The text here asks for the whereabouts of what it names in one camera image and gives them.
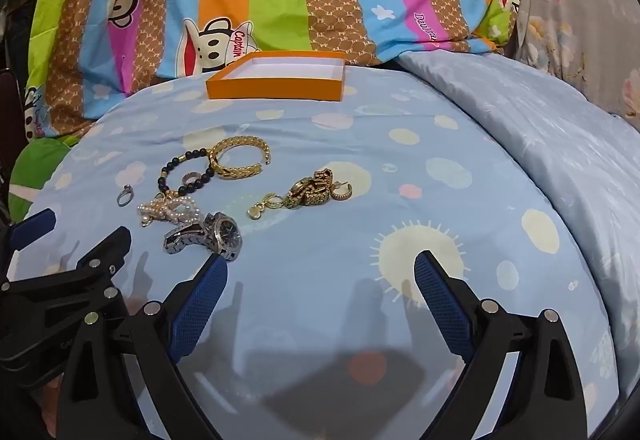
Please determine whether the gold chain bracelet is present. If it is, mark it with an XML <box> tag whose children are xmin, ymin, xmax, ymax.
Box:
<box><xmin>285</xmin><ymin>167</ymin><xmax>335</xmax><ymax>209</ymax></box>

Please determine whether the plain light blue quilt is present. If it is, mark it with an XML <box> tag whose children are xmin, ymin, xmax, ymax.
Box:
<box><xmin>400</xmin><ymin>48</ymin><xmax>640</xmax><ymax>391</ymax></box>

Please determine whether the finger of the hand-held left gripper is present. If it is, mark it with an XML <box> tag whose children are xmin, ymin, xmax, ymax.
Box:
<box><xmin>0</xmin><ymin>209</ymin><xmax>57</xmax><ymax>261</ymax></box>
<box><xmin>60</xmin><ymin>226</ymin><xmax>133</xmax><ymax>306</ymax></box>

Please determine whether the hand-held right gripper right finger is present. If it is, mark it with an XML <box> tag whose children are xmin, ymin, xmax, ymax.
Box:
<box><xmin>414</xmin><ymin>251</ymin><xmax>583</xmax><ymax>440</ymax></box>

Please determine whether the gold heart drop earring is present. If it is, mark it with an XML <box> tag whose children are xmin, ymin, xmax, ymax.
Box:
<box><xmin>247</xmin><ymin>191</ymin><xmax>285</xmax><ymax>220</ymax></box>

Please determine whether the green cloth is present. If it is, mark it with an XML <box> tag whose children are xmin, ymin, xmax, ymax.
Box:
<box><xmin>9</xmin><ymin>137</ymin><xmax>81</xmax><ymax>222</ymax></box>

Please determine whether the grey floral pillow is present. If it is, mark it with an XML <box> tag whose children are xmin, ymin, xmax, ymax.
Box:
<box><xmin>510</xmin><ymin>0</ymin><xmax>640</xmax><ymax>121</ymax></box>

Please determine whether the gold braided cuff bracelet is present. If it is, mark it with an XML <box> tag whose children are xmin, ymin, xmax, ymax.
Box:
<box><xmin>207</xmin><ymin>136</ymin><xmax>272</xmax><ymax>181</ymax></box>

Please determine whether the light blue spotted pillow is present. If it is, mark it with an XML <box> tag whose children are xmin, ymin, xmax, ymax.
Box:
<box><xmin>10</xmin><ymin>53</ymin><xmax>621</xmax><ymax>440</ymax></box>

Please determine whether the black bead bracelet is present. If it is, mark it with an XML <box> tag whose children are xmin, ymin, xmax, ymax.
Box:
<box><xmin>156</xmin><ymin>147</ymin><xmax>215</xmax><ymax>195</ymax></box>

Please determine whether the orange jewelry box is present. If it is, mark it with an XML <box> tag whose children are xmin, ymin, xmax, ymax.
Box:
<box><xmin>206</xmin><ymin>51</ymin><xmax>347</xmax><ymax>102</ymax></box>

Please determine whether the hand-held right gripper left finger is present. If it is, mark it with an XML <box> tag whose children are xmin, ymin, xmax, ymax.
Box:
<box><xmin>57</xmin><ymin>253</ymin><xmax>231</xmax><ymax>440</ymax></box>

